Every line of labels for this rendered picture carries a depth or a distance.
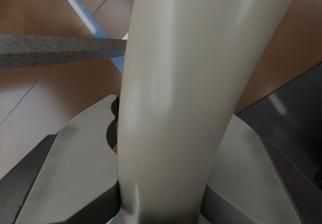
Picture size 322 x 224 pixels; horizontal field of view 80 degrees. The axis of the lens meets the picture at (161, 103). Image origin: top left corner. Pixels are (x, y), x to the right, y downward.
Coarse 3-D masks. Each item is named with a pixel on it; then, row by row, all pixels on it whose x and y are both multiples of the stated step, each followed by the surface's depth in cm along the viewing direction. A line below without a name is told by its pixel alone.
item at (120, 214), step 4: (120, 208) 103; (120, 212) 99; (116, 216) 97; (120, 216) 94; (200, 216) 88; (112, 220) 96; (116, 220) 93; (120, 220) 91; (200, 220) 87; (204, 220) 89
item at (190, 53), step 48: (144, 0) 3; (192, 0) 3; (240, 0) 3; (288, 0) 3; (144, 48) 4; (192, 48) 3; (240, 48) 3; (144, 96) 4; (192, 96) 4; (240, 96) 4; (144, 144) 4; (192, 144) 4; (144, 192) 5; (192, 192) 5
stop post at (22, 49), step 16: (0, 48) 56; (16, 48) 60; (32, 48) 65; (48, 48) 71; (64, 48) 78; (80, 48) 86; (96, 48) 96; (112, 48) 109; (0, 64) 58; (16, 64) 63; (32, 64) 69; (48, 64) 76
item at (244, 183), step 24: (240, 120) 10; (240, 144) 8; (216, 168) 7; (240, 168) 7; (264, 168) 7; (216, 192) 6; (240, 192) 6; (264, 192) 6; (216, 216) 6; (240, 216) 6; (264, 216) 5; (288, 216) 5
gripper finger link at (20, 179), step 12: (48, 144) 8; (36, 156) 7; (12, 168) 7; (24, 168) 7; (36, 168) 7; (0, 180) 6; (12, 180) 6; (24, 180) 6; (0, 192) 6; (12, 192) 6; (24, 192) 6; (0, 204) 5; (12, 204) 5; (0, 216) 5; (12, 216) 5
